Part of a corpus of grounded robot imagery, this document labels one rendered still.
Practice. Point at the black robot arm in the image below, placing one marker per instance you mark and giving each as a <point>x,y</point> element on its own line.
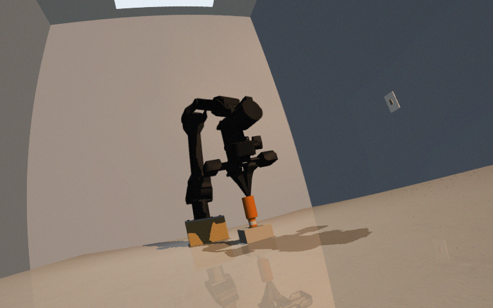
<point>239,116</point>

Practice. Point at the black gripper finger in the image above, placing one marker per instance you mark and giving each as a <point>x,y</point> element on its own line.
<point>237,175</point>
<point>247,174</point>

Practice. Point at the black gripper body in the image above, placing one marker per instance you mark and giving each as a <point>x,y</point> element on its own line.
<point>211,167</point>

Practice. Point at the orange marker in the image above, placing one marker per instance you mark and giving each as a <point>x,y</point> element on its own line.
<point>252,222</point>

